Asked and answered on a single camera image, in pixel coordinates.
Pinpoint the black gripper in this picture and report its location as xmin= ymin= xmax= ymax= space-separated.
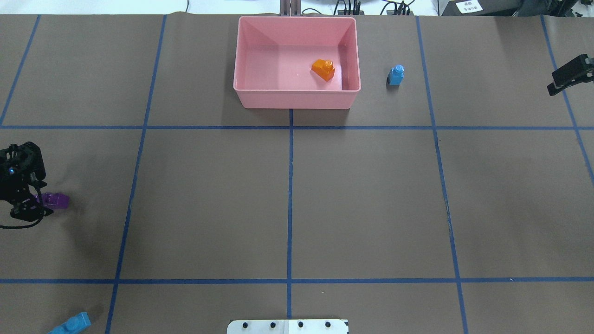
xmin=0 ymin=141 xmax=54 ymax=221

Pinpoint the purple curved toy block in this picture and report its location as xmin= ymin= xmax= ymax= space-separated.
xmin=40 ymin=193 xmax=70 ymax=210

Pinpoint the long blue toy block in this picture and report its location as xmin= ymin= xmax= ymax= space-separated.
xmin=48 ymin=312 xmax=91 ymax=334

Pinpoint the small blue toy block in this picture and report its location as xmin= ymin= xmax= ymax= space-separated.
xmin=387 ymin=64 xmax=405 ymax=85

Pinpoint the orange sloped toy block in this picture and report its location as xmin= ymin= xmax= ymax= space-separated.
xmin=310 ymin=59 xmax=336 ymax=82

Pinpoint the pink plastic box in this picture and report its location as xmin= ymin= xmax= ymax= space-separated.
xmin=233 ymin=16 xmax=362 ymax=109

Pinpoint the aluminium camera post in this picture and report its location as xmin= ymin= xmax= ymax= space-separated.
xmin=279 ymin=0 xmax=302 ymax=16

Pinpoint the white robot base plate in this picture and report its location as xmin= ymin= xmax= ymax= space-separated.
xmin=226 ymin=319 xmax=349 ymax=334

